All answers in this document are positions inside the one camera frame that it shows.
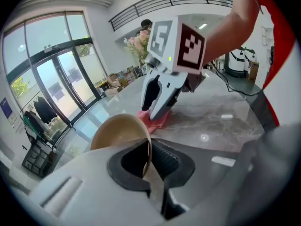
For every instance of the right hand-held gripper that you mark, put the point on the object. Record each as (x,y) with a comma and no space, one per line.
(174,43)

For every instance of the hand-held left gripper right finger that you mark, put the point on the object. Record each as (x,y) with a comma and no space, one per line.
(263,173)

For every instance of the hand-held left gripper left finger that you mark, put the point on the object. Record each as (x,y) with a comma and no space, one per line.
(84,192)

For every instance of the pink cloth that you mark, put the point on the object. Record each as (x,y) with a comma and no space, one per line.
(156,125)

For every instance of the beige bowl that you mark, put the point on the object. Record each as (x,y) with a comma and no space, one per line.
(117,131)

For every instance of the person's right forearm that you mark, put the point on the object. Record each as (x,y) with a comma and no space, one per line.
(235,25)

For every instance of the pile of cardboard boxes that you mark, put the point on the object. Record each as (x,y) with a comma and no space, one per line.
(115,82)

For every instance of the pink flower bouquet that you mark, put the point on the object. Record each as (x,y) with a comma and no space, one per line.
(138,43)

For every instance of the black storage trolley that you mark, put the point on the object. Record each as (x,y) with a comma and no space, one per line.
(37,158)

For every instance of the person's grey trousers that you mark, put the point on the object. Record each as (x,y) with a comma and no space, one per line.
(265,107)

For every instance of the clothes rack with dark coats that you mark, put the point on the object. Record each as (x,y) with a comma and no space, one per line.
(43,112)

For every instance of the glass double door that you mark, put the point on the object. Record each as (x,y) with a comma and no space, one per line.
(63,83)

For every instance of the brown cardboard box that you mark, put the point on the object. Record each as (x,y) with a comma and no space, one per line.
(254,70)

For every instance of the blue wall poster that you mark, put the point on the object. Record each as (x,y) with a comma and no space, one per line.
(5,107)

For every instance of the white wall shelf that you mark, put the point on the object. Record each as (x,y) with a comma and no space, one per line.
(268,35)

